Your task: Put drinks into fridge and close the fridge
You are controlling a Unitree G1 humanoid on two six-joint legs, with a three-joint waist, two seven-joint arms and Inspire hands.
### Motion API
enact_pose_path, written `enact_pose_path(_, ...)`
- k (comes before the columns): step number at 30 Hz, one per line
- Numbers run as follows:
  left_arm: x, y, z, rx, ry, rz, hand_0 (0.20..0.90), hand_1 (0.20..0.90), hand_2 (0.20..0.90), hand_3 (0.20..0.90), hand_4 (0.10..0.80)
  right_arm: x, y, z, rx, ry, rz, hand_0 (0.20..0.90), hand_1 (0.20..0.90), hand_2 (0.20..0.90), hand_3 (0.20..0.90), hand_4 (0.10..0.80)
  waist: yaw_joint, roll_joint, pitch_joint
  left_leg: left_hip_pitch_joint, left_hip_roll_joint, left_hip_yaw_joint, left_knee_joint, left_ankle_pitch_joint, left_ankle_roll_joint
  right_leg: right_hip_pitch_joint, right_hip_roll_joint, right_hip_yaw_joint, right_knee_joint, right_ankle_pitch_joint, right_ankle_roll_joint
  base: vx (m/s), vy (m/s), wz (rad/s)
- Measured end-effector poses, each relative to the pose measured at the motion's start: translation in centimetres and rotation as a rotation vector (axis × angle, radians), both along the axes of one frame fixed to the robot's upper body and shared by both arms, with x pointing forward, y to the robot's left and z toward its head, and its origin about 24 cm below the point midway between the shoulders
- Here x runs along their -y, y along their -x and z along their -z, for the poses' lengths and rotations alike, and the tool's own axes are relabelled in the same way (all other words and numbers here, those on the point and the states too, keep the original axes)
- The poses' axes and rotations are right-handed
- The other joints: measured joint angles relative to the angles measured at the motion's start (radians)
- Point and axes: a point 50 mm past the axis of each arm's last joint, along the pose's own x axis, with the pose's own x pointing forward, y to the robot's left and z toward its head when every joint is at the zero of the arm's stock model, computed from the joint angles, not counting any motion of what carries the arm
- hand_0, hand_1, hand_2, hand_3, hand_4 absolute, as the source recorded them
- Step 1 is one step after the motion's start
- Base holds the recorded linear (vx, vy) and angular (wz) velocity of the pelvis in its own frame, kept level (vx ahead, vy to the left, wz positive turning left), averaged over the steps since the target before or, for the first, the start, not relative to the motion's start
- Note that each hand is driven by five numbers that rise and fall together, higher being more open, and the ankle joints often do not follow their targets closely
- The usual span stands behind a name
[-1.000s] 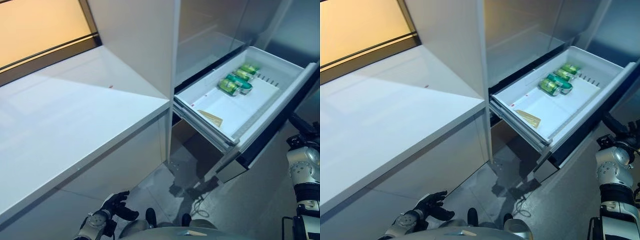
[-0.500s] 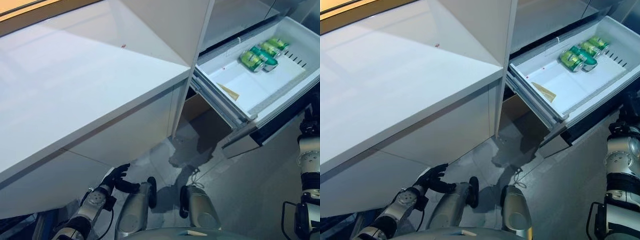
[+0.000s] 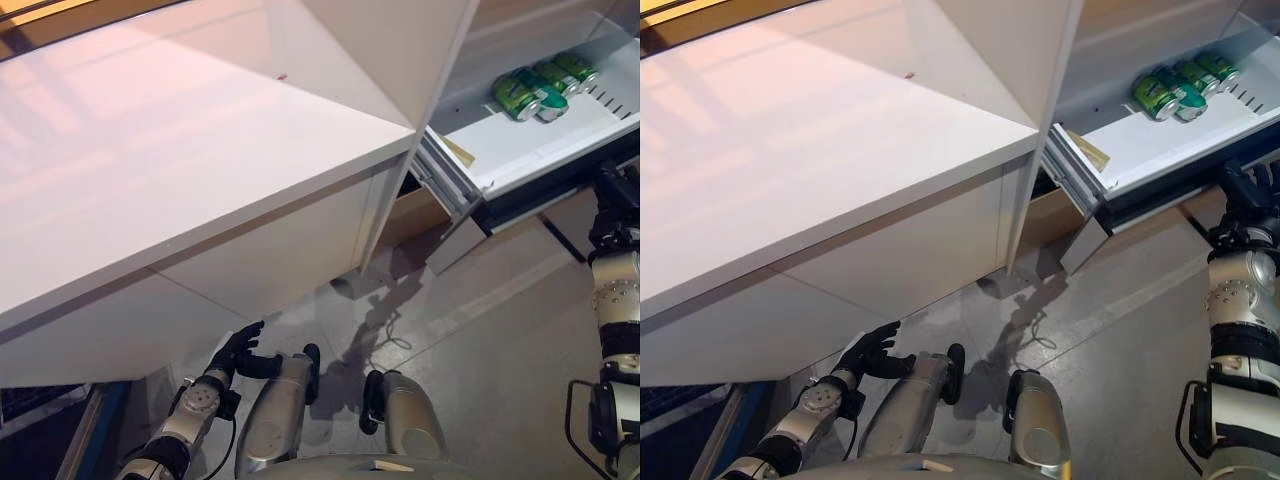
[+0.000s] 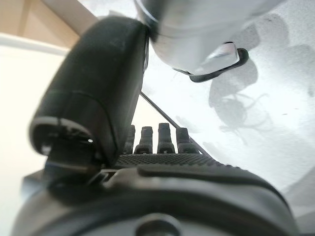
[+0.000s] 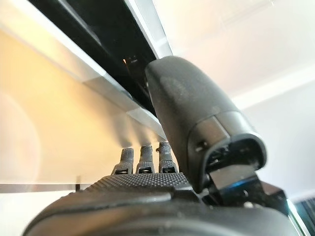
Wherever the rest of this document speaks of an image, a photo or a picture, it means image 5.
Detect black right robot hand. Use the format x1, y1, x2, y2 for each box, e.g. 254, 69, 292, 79
22, 55, 295, 236

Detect white fridge drawer steel front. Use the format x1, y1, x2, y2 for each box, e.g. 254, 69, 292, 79
0, 0, 170, 194

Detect stainless steel fridge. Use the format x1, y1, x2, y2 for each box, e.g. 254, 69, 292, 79
28, 0, 315, 197

